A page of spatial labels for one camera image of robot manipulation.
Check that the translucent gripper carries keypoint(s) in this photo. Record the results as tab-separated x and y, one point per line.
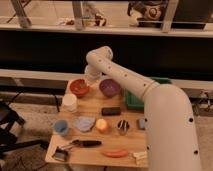
91	82

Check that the silver metal fork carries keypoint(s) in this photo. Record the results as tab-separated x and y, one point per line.
85	88

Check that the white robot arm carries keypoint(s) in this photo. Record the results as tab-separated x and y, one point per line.
171	137

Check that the red bowl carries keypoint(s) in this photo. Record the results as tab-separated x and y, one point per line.
75	87

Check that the purple bowl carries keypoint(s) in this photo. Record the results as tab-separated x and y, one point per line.
109	88

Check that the white cup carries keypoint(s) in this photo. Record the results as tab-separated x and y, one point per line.
69	101

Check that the black rectangular block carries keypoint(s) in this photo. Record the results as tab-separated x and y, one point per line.
110	111

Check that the blue crumpled cloth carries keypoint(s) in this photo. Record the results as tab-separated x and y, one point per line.
84	124

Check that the orange yellow fruit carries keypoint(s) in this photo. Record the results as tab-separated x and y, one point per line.
102	125

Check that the wooden table board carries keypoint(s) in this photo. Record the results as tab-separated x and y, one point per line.
91	105

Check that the green plastic tray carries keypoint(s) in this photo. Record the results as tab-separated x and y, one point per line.
133	103

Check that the silver metal cup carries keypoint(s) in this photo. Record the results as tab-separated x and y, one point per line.
123	127

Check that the light blue cup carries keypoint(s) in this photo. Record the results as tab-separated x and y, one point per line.
61	127

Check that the blue sponge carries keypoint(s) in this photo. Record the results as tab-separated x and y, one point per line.
141	124

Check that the orange carrot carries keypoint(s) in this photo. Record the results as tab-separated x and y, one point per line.
115	154

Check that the yellow corn cob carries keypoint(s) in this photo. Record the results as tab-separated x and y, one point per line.
139	156

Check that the person in background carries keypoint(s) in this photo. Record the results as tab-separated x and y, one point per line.
146	13

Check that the black handled peeler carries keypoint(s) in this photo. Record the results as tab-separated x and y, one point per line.
61	153

